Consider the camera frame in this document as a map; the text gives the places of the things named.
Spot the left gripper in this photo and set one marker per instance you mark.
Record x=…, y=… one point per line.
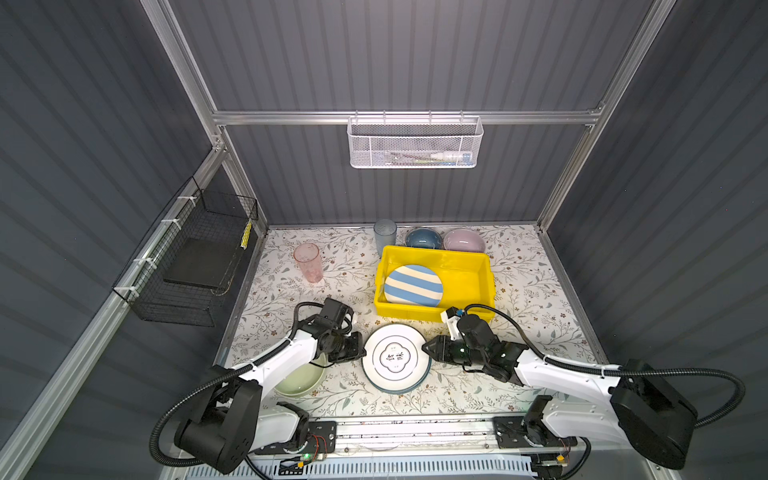
x=357, y=349

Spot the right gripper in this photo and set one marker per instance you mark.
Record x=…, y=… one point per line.
x=439, y=352

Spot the white plate teal rim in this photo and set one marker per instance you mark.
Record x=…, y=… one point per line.
x=395, y=362

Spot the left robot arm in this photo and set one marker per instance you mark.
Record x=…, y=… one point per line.
x=224, y=422

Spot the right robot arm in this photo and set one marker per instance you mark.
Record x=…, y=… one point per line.
x=645, y=413

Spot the yellow plastic bin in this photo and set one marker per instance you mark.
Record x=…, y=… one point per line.
x=466, y=277

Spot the light green bowl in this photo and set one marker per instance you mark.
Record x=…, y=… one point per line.
x=304, y=379

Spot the floral table mat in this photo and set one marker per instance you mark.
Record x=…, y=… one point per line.
x=529, y=288

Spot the pink plastic cup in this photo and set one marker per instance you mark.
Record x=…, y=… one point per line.
x=308, y=258

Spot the lilac purple bowl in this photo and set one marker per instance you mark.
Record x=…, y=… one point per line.
x=464, y=240

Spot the dark blue bowl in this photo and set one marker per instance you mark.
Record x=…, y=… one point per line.
x=424, y=238

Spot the grey blue plastic cup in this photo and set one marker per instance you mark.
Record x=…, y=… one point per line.
x=385, y=233

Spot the items in mesh basket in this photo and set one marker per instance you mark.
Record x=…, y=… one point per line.
x=445, y=158

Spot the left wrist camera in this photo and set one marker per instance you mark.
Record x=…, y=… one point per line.
x=337, y=315

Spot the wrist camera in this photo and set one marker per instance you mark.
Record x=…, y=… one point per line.
x=450, y=318
x=337, y=315

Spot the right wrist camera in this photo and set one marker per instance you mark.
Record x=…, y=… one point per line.
x=450, y=318

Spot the aluminium front rail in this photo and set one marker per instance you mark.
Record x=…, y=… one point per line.
x=389, y=432

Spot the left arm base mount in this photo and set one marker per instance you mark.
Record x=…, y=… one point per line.
x=312, y=437

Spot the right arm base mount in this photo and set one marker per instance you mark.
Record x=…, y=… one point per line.
x=529, y=430

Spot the black wire basket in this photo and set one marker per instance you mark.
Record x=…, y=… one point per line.
x=190, y=269

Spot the white wire mesh basket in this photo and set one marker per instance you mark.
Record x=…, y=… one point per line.
x=371, y=136

